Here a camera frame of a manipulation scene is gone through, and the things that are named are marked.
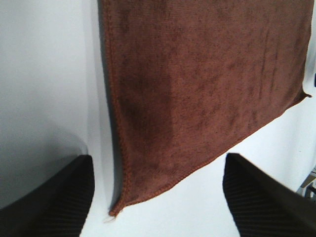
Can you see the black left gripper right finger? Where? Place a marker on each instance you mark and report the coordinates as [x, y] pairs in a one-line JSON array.
[[263, 207]]

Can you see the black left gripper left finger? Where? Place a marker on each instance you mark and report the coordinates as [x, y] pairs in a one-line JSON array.
[[58, 208]]

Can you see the brown microfiber towel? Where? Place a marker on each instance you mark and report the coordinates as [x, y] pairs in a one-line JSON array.
[[189, 79]]

